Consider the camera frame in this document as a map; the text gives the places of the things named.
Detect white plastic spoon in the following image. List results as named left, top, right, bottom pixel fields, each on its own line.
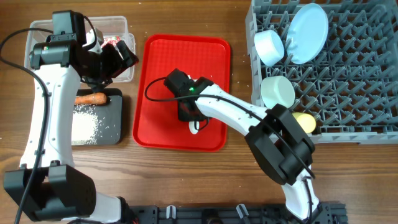
left=188, top=121, right=200, bottom=134

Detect red snack wrapper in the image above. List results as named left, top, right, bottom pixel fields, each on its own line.
left=101, top=35, right=121, bottom=47

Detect orange carrot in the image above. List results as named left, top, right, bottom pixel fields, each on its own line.
left=74, top=93, right=107, bottom=105

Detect white rice grains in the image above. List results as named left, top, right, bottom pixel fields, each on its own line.
left=72, top=105, right=118, bottom=146

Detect mint green bowl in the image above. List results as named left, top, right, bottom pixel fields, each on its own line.
left=260, top=76, right=295, bottom=109

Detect light blue bowl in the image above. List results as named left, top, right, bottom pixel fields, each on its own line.
left=254, top=30, right=284, bottom=67

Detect yellow plastic cup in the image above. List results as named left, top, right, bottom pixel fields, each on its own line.
left=292, top=112, right=317, bottom=134

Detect large light blue plate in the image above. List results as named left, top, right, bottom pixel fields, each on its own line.
left=286, top=3, right=328, bottom=65

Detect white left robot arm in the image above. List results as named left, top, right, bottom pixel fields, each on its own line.
left=3, top=10, right=139, bottom=223

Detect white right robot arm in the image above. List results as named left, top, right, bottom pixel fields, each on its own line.
left=164, top=69, right=320, bottom=223

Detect clear plastic waste bin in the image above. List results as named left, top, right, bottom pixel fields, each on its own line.
left=24, top=16, right=136, bottom=83

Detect black waste tray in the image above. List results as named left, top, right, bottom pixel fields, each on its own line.
left=72, top=88, right=123, bottom=146

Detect grey dishwasher rack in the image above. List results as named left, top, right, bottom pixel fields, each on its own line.
left=245, top=0, right=397, bottom=144

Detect red plastic tray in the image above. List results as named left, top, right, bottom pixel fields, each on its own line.
left=132, top=34, right=231, bottom=152

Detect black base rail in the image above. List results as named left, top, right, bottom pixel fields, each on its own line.
left=131, top=202, right=348, bottom=224

